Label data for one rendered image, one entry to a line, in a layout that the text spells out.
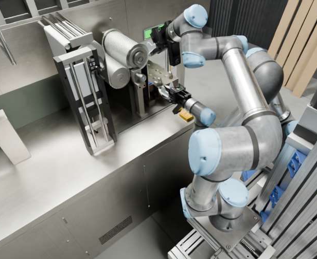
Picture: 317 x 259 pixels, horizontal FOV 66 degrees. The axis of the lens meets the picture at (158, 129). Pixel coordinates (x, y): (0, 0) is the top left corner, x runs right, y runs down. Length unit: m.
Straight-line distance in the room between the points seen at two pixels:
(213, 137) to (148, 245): 1.50
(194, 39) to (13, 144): 0.97
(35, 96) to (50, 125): 0.18
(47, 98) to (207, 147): 1.19
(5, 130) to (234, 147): 1.03
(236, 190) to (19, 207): 0.93
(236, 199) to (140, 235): 1.18
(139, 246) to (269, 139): 1.54
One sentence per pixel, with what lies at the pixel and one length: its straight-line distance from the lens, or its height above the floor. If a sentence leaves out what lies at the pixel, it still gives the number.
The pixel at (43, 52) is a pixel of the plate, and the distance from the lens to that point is 1.47.
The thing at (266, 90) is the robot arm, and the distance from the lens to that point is 1.00.
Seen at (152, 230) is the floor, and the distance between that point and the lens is 2.03.
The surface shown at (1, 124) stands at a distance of 1.28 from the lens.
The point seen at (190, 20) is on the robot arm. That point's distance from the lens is 0.86.
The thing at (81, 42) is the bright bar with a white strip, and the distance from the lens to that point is 1.12.
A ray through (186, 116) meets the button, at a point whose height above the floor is 0.92.
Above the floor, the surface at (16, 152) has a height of 0.97.
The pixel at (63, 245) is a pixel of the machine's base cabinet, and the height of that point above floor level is 0.51.
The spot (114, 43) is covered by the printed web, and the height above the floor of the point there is 1.29.
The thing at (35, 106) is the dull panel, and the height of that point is 0.99.
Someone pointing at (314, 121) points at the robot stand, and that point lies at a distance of 0.92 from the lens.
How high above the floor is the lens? 1.88
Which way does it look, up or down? 45 degrees down
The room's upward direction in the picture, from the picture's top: 2 degrees counter-clockwise
